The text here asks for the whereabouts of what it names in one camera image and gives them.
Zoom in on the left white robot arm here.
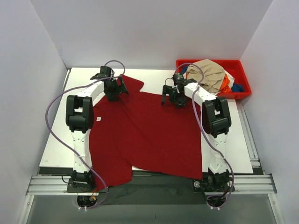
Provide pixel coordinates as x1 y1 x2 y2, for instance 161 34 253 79
65 74 128 192

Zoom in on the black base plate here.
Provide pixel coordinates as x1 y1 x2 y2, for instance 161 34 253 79
64 172 229 207

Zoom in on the beige t-shirt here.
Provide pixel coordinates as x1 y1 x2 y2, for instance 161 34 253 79
186 59 226 94

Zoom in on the red t-shirt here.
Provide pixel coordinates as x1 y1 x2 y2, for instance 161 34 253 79
89 77 203 190

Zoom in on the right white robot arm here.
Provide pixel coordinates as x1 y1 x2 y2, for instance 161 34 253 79
161 80 231 190

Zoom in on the red plastic bin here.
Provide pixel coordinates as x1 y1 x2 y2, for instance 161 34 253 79
175 58 252 100

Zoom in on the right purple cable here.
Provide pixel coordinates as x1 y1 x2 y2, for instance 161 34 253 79
172 62 235 209

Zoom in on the orange t-shirt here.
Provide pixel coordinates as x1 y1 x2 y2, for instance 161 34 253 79
219 74 232 93

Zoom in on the blue t-shirt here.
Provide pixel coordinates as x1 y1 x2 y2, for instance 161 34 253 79
180 65 245 93

